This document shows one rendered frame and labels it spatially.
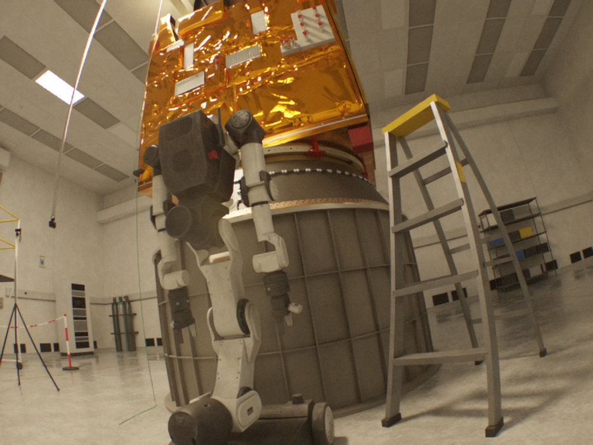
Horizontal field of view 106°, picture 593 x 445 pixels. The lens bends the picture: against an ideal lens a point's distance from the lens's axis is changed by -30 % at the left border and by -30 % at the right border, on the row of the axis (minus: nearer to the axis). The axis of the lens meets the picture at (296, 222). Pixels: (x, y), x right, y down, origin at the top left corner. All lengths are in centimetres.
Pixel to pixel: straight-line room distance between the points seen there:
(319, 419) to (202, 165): 104
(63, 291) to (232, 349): 817
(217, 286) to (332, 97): 158
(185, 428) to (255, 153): 96
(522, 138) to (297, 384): 858
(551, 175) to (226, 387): 895
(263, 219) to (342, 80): 150
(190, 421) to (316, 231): 125
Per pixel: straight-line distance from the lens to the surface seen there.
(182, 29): 363
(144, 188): 281
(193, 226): 106
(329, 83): 240
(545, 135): 981
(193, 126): 122
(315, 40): 271
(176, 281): 133
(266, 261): 114
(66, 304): 908
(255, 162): 120
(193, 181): 117
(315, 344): 174
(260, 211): 114
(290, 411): 135
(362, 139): 221
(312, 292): 174
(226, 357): 124
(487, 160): 864
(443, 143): 156
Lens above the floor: 60
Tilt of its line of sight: 16 degrees up
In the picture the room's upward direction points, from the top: 10 degrees counter-clockwise
